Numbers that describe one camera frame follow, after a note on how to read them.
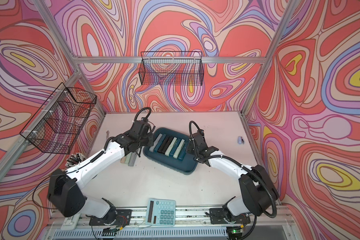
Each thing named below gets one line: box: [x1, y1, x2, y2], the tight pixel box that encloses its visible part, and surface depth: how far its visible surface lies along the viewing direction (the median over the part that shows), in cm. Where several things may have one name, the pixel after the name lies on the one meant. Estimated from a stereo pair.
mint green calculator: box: [145, 197, 176, 227], surface depth 75 cm
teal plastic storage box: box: [143, 127, 198, 175], surface depth 94 cm
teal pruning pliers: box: [154, 134, 166, 152], surface depth 99 cm
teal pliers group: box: [177, 139, 189, 161], surface depth 95 cm
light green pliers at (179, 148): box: [173, 139, 185, 159], surface depth 97 cm
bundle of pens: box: [65, 152, 86, 167], surface depth 78 cm
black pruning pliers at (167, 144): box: [161, 136, 174, 155], surface depth 100 cm
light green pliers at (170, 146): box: [164, 137, 177, 157], surface depth 98 cm
